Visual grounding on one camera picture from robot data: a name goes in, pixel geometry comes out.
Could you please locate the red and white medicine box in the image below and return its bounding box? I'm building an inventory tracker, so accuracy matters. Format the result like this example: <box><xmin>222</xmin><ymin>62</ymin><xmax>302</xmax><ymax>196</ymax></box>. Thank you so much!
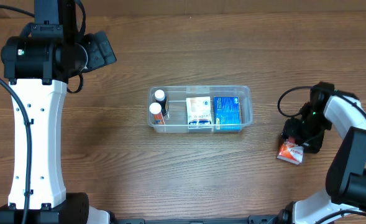
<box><xmin>277</xmin><ymin>137</ymin><xmax>304</xmax><ymax>165</ymax></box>

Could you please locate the dark bottle with white cap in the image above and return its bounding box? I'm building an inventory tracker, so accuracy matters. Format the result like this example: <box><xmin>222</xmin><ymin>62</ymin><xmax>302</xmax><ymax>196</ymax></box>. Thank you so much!
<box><xmin>154</xmin><ymin>90</ymin><xmax>168</xmax><ymax>116</ymax></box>

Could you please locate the orange tube with white cap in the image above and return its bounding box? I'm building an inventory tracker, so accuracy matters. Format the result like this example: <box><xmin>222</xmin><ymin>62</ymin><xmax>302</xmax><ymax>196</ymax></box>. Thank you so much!
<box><xmin>149</xmin><ymin>102</ymin><xmax>165</xmax><ymax>125</ymax></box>

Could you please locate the blue medicine box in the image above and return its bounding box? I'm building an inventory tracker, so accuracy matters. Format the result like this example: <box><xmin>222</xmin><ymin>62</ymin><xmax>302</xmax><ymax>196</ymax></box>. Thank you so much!
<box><xmin>213</xmin><ymin>96</ymin><xmax>241</xmax><ymax>132</ymax></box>

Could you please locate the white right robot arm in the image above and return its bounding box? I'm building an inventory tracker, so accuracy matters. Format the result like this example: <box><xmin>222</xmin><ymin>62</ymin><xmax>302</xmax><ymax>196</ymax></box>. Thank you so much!
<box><xmin>273</xmin><ymin>82</ymin><xmax>366</xmax><ymax>223</ymax></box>

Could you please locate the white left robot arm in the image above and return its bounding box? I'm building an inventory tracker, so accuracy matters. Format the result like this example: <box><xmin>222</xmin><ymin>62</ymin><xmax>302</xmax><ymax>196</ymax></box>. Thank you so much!
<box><xmin>0</xmin><ymin>0</ymin><xmax>116</xmax><ymax>224</ymax></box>

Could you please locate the clear plastic container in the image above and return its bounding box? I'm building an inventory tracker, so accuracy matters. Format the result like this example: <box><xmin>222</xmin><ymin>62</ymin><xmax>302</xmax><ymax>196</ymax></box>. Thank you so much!
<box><xmin>147</xmin><ymin>85</ymin><xmax>253</xmax><ymax>133</ymax></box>

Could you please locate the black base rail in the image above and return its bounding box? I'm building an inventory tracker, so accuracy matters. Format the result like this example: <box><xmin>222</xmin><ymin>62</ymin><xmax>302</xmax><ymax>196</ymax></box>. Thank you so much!
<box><xmin>111</xmin><ymin>215</ymin><xmax>278</xmax><ymax>224</ymax></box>

